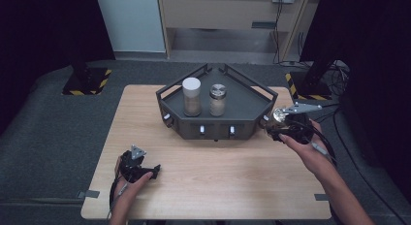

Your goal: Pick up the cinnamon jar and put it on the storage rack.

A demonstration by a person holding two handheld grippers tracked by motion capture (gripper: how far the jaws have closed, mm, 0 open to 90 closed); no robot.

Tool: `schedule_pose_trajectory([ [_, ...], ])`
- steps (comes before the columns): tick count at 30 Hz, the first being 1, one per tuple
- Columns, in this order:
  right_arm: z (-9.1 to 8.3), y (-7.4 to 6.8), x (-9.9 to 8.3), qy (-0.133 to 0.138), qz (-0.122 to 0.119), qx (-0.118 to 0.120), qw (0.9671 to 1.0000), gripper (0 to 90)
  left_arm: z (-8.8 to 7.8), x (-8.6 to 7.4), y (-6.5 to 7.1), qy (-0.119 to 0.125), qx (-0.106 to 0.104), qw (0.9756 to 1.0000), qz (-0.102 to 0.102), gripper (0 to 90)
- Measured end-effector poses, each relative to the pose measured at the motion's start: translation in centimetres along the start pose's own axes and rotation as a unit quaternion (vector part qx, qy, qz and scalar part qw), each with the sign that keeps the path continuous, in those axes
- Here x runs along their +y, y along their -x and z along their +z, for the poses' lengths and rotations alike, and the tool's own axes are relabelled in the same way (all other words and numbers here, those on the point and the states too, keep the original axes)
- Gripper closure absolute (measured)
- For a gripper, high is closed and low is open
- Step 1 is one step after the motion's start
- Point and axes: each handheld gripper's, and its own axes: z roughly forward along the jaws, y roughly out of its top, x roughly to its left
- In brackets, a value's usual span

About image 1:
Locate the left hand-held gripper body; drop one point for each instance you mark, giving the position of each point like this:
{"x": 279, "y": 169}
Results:
{"x": 132, "y": 167}

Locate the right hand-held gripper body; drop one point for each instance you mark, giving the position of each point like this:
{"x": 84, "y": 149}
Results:
{"x": 299, "y": 128}

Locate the dark grey corner rack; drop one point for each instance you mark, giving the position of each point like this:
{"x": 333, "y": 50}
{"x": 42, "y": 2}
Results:
{"x": 242, "y": 99}

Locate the clear jar silver lid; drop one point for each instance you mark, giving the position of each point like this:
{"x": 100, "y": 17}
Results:
{"x": 218, "y": 100}

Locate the white cylindrical jar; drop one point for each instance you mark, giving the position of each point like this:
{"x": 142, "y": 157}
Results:
{"x": 192, "y": 95}

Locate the person's left hand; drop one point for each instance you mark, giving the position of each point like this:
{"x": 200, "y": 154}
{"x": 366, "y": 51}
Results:
{"x": 129, "y": 191}

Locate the person's right hand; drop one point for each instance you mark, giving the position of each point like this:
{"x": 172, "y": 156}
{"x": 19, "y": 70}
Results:
{"x": 315, "y": 157}

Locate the black stand striped base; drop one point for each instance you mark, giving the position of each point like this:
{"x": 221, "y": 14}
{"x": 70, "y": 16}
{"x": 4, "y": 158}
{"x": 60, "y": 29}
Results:
{"x": 85, "y": 81}
{"x": 310, "y": 86}

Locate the grey tape piece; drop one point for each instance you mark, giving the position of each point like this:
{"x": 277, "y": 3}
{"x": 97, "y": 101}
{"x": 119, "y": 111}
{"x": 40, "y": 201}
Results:
{"x": 321, "y": 197}
{"x": 88, "y": 194}

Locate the black curtain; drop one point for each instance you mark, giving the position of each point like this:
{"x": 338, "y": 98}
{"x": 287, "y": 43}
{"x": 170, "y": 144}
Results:
{"x": 378, "y": 57}
{"x": 38, "y": 40}

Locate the light wooden cabinet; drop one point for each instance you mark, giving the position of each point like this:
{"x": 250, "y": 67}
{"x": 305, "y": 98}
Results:
{"x": 219, "y": 11}

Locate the white cabinet panel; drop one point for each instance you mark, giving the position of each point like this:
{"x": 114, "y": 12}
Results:
{"x": 132, "y": 21}

